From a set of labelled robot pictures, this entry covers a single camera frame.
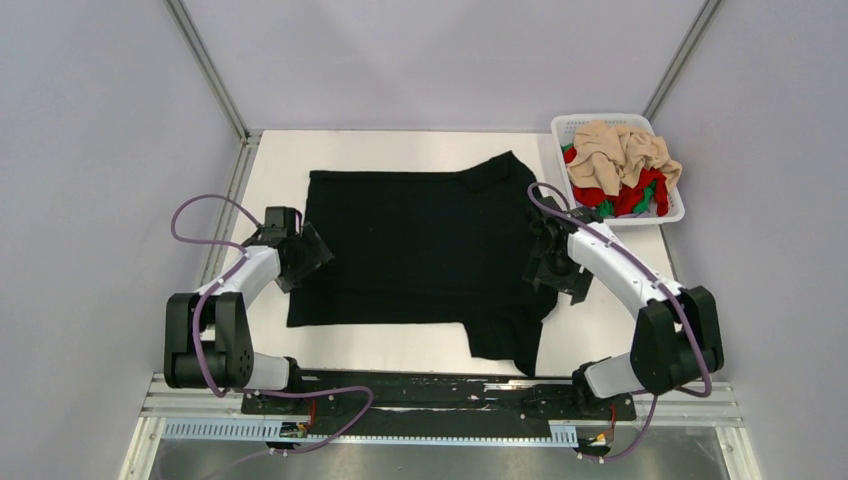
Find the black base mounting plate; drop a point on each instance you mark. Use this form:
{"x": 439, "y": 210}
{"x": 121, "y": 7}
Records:
{"x": 419, "y": 404}

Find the beige t-shirt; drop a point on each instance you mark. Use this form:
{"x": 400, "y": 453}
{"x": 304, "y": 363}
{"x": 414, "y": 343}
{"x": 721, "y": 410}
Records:
{"x": 607, "y": 154}

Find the white slotted cable duct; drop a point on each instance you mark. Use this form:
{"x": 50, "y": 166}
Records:
{"x": 279, "y": 431}

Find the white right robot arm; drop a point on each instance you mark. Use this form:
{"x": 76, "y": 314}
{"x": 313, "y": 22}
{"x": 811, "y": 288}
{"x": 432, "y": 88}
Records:
{"x": 677, "y": 337}

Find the green t-shirt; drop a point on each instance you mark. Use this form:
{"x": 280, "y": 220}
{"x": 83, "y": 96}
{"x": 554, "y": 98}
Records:
{"x": 634, "y": 200}

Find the white plastic laundry basket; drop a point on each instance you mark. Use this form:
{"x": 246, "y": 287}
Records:
{"x": 563, "y": 129}

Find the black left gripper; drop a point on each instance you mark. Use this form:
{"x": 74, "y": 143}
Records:
{"x": 315, "y": 256}

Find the aluminium frame rail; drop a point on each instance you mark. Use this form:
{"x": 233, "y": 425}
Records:
{"x": 190, "y": 33}

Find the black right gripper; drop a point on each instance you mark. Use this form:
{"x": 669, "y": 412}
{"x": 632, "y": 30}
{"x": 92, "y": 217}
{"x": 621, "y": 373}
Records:
{"x": 575, "y": 283}

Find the black t-shirt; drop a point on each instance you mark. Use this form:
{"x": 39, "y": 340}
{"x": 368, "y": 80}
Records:
{"x": 429, "y": 248}

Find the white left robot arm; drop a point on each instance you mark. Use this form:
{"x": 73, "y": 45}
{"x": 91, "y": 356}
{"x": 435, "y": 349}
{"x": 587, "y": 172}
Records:
{"x": 208, "y": 343}

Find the red t-shirt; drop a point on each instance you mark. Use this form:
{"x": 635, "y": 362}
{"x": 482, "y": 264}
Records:
{"x": 661, "y": 199}

